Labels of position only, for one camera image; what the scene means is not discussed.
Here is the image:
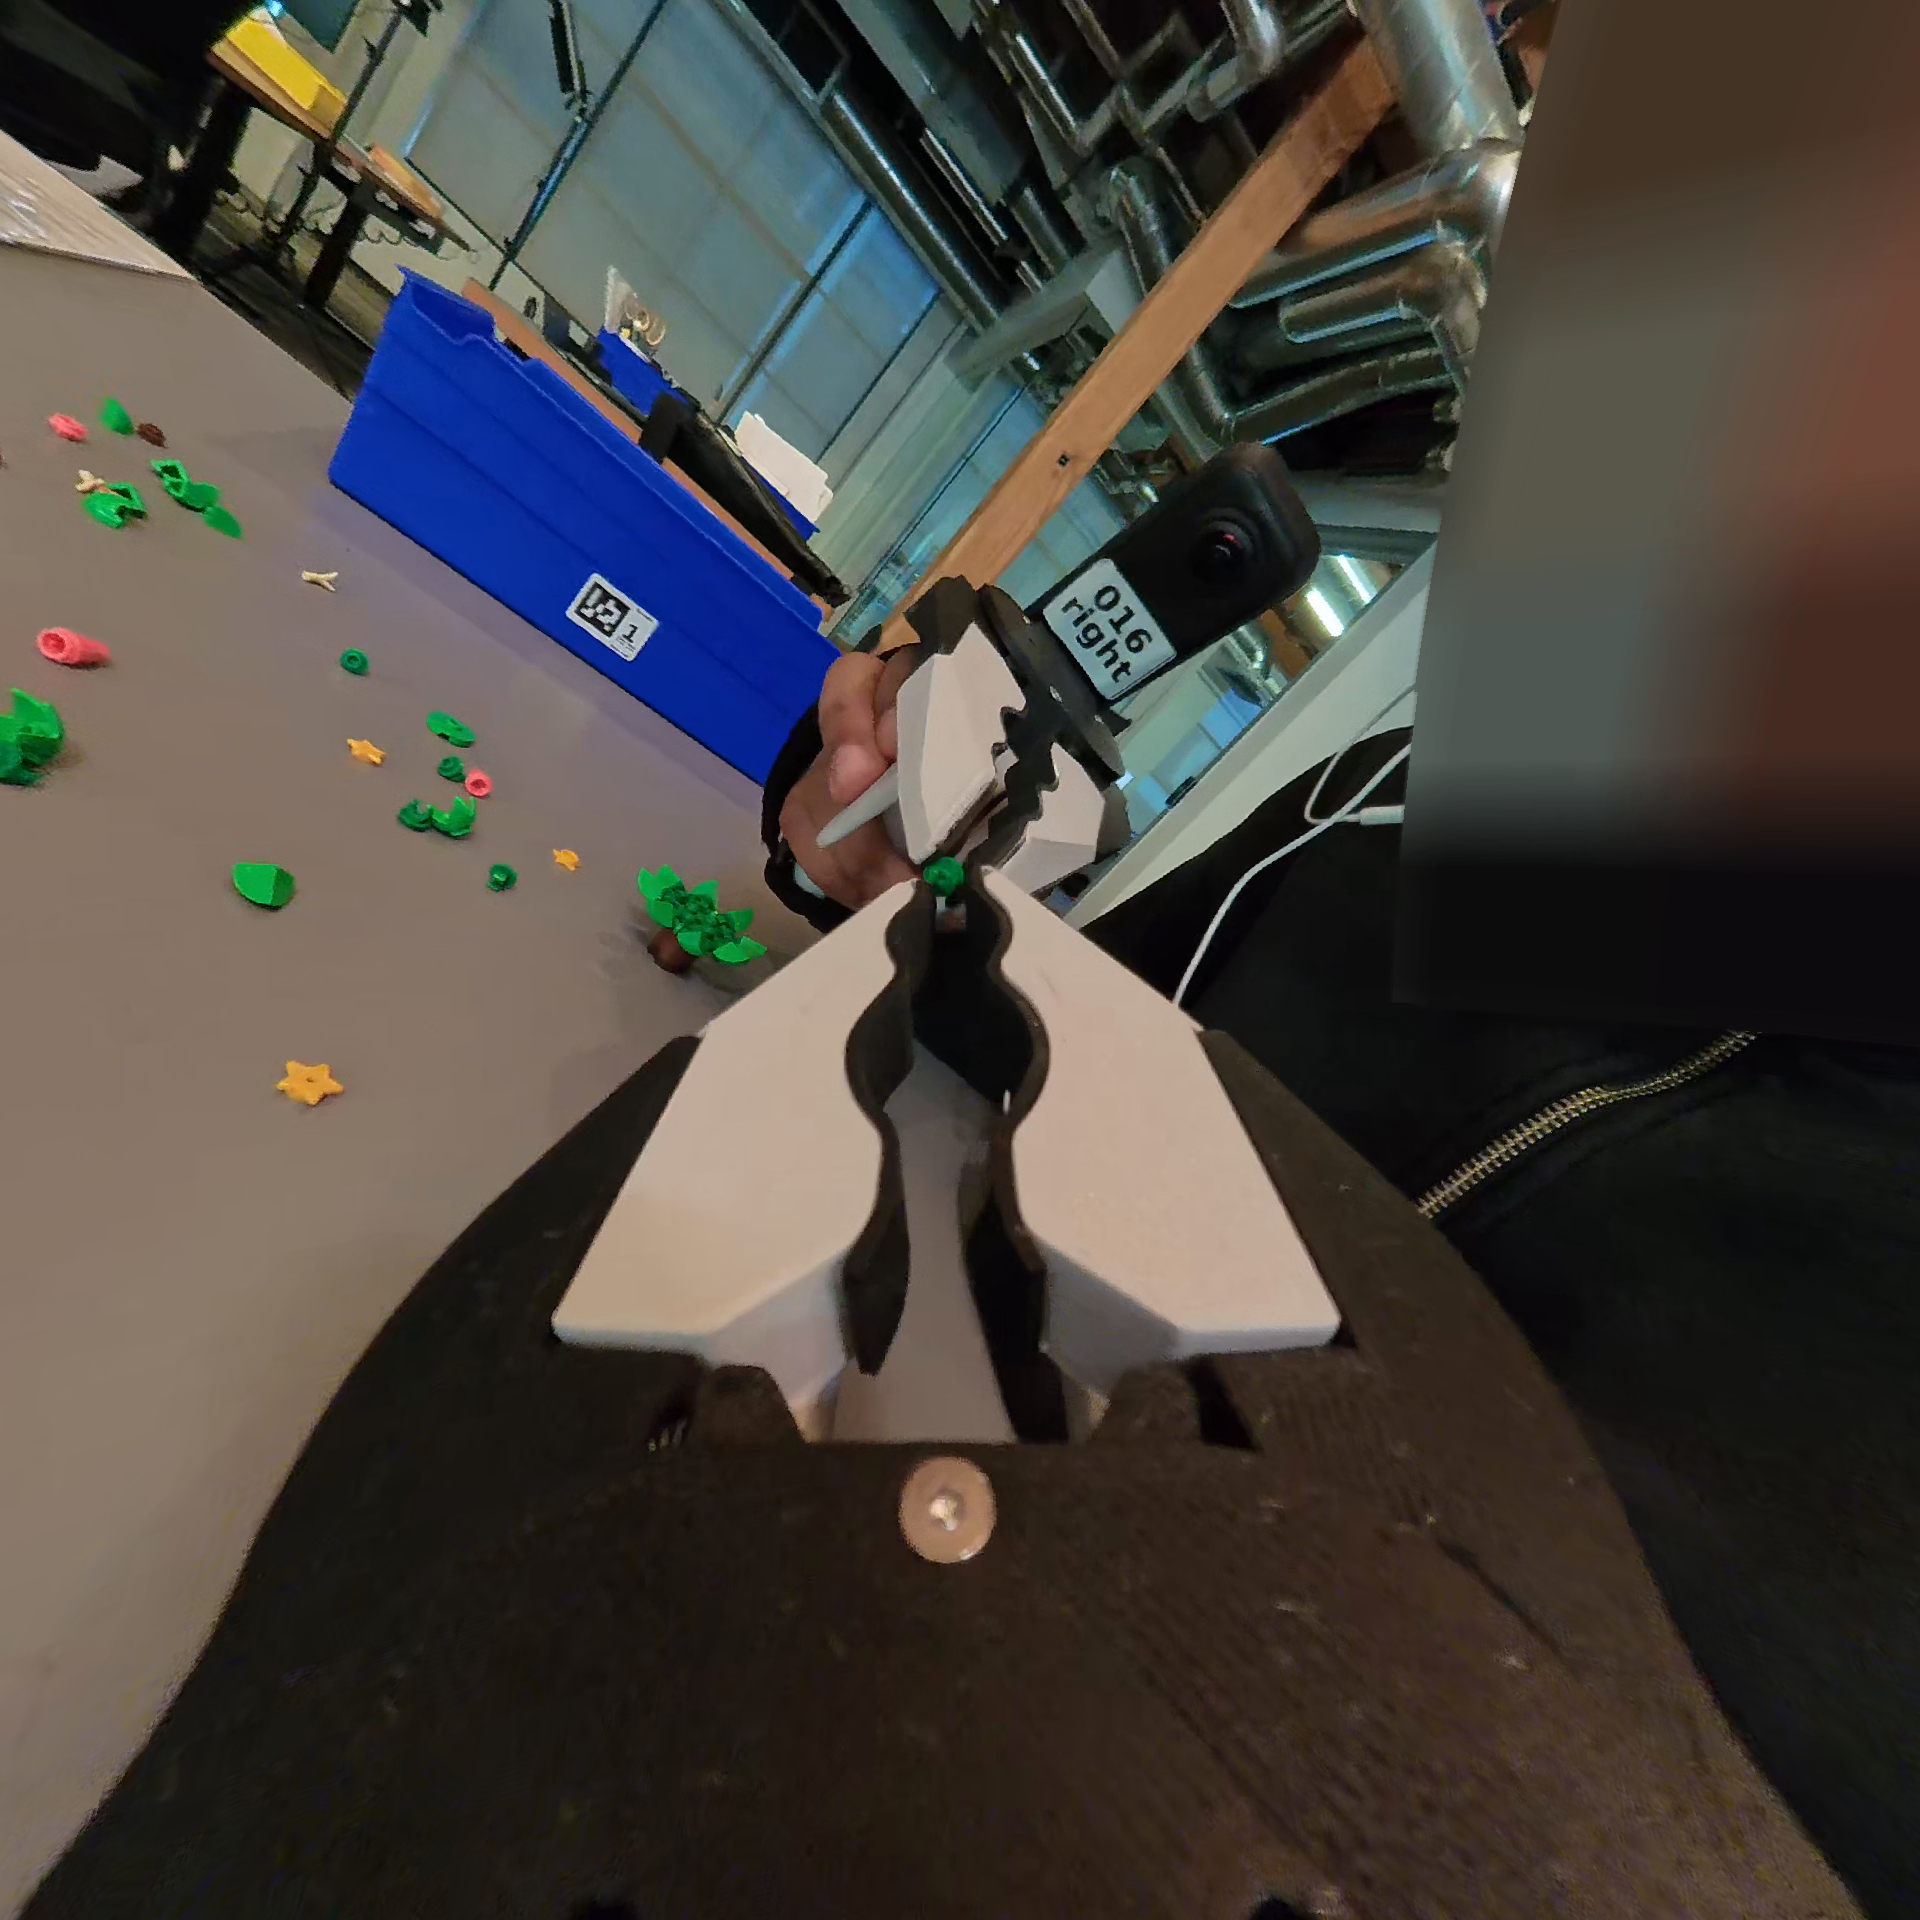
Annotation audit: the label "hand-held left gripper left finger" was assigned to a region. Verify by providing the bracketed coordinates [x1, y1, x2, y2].
[551, 879, 933, 1445]

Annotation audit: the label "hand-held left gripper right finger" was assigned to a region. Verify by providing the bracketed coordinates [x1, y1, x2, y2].
[957, 871, 1344, 1445]

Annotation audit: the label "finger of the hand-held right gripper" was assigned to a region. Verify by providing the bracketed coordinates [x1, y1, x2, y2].
[975, 704, 1134, 903]
[892, 626, 1038, 872]

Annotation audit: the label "person's right hand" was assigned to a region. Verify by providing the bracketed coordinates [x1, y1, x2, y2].
[787, 656, 921, 911]

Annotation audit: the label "silver ventilation ducts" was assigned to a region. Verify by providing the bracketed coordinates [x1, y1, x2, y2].
[719, 0, 1531, 482]

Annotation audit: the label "large green leaf wheel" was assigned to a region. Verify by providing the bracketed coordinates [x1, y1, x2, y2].
[637, 864, 771, 976]

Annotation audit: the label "white box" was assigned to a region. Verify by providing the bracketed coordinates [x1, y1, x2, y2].
[729, 407, 837, 528]

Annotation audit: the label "blue storage bin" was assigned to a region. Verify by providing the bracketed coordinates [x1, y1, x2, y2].
[326, 270, 840, 784]

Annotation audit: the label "wooden-top desk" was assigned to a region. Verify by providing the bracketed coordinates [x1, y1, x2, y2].
[193, 46, 483, 302]

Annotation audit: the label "small yellow box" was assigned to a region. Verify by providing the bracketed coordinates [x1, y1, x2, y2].
[211, 6, 350, 115]

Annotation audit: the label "printed paper sheet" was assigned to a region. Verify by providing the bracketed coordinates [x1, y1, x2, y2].
[0, 127, 193, 279]

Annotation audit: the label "white cable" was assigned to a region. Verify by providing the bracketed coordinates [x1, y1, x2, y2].
[1173, 727, 1419, 1010]

